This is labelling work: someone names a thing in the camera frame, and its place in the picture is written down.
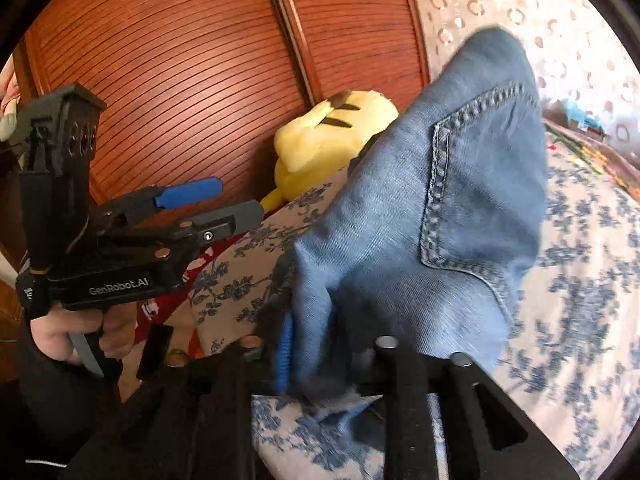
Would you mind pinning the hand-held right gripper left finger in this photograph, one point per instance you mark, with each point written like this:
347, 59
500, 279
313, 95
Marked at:
286, 355

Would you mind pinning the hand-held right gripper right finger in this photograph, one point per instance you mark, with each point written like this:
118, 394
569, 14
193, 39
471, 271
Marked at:
400, 385

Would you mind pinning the red cloth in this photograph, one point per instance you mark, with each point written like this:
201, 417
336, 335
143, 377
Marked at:
155, 310

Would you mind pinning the person's left forearm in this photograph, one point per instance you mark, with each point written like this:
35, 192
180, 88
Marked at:
50, 400

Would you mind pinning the white blue floral quilt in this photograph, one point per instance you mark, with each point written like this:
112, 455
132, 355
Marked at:
575, 285

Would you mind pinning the blue denim pants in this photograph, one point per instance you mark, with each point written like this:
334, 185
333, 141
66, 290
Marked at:
400, 210

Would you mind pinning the person's left hand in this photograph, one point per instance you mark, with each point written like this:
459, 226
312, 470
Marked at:
55, 335

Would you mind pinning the colourful floral blanket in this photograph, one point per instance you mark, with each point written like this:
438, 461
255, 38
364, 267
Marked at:
600, 160

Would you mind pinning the wooden wardrobe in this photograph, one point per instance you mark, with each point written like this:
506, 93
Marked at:
175, 60

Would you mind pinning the blue tissue box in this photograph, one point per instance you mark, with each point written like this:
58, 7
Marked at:
580, 117

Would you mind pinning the sheer curtain with circles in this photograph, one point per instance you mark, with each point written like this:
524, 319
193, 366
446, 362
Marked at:
550, 10

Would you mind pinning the yellow plush toy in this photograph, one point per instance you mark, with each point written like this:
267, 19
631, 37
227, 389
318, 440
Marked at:
320, 145

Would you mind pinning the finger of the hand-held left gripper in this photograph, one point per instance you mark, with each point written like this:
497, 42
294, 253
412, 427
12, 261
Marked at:
190, 192
240, 215

